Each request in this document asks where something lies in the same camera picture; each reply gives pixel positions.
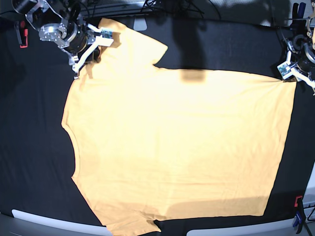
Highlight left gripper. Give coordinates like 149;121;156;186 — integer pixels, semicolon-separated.
292;55;315;79

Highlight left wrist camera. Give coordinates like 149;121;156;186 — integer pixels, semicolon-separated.
277;61;301;82

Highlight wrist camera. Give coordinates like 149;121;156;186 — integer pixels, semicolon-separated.
87;24;114;47
277;61;301;82

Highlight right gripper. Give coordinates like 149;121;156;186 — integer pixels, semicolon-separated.
59;21;101;61

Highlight red blue clamp bottom right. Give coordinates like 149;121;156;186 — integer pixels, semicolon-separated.
292;195;306;234

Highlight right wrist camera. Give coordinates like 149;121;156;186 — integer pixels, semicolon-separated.
87;24;114;47

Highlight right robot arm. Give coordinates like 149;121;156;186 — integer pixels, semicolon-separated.
12;0;100;66

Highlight black table cloth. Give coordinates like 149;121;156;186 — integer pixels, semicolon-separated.
0;17;315;236

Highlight yellow t-shirt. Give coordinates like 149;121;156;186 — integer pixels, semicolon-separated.
62;18;296;236

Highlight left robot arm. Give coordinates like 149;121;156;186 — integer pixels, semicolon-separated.
281;3;315;88

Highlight red clamp top left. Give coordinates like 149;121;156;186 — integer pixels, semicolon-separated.
14;20;28;48

